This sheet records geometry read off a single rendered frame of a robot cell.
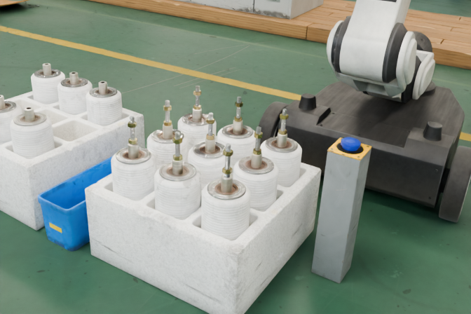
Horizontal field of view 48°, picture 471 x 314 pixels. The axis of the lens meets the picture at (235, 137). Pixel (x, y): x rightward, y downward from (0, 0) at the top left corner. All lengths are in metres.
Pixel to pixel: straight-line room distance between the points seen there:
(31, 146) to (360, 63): 0.80
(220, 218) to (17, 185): 0.56
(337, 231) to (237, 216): 0.25
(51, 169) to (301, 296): 0.66
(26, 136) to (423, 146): 0.98
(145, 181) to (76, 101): 0.49
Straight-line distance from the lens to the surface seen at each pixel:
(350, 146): 1.07
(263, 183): 1.08
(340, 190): 1.10
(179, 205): 1.07
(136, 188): 1.13
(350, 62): 1.28
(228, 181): 1.00
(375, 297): 1.22
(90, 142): 1.40
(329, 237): 1.17
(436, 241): 1.43
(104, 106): 1.46
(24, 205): 1.38
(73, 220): 1.26
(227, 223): 1.01
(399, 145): 1.43
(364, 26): 1.28
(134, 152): 1.13
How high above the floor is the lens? 0.79
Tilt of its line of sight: 26 degrees down
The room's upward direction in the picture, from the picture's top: 3 degrees clockwise
